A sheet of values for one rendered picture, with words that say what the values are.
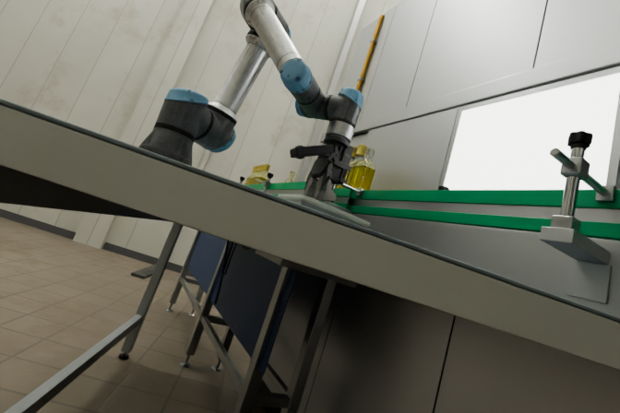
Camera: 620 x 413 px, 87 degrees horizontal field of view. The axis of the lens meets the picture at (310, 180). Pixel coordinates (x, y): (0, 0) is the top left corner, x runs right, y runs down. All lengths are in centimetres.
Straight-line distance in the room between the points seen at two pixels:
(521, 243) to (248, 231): 57
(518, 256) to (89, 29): 510
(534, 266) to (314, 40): 459
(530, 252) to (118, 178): 63
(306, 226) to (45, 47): 519
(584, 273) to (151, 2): 515
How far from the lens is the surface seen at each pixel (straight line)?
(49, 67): 520
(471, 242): 75
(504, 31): 135
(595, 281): 64
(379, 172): 134
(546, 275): 67
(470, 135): 113
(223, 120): 112
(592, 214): 70
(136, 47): 499
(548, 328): 30
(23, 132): 25
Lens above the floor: 72
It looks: 11 degrees up
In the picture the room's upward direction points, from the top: 19 degrees clockwise
